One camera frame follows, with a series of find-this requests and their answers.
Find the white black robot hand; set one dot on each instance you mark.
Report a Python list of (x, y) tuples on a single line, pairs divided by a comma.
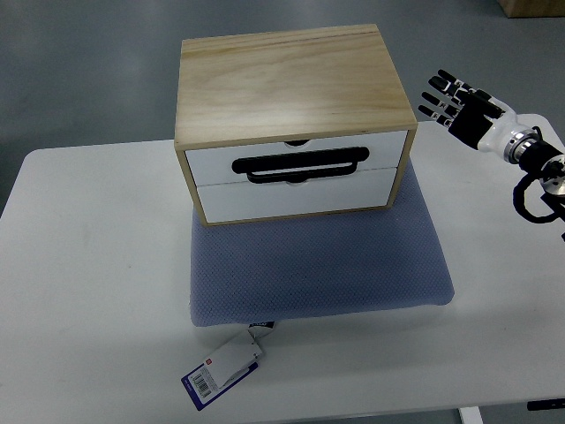
[(479, 120)]

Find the black drawer handle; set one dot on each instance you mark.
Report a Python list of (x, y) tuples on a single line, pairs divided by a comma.
[(299, 167)]

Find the white drawer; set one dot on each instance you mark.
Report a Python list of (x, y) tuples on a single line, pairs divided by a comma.
[(247, 201), (213, 166)]

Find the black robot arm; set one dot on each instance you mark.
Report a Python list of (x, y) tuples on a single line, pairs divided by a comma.
[(541, 162)]

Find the wooden drawer cabinet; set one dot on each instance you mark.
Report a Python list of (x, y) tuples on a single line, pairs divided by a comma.
[(288, 87)]

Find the cardboard box corner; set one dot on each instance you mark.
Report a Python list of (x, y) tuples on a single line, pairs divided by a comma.
[(516, 9)]

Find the blue grey mesh cushion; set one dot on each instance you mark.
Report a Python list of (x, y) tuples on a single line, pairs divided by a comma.
[(319, 265)]

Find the white table leg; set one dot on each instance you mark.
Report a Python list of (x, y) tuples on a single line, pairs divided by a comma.
[(470, 415)]

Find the white blue product tag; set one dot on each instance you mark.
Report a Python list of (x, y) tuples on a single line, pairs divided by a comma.
[(226, 366)]

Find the black table bracket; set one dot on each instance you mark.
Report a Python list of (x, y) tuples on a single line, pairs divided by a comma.
[(546, 405)]

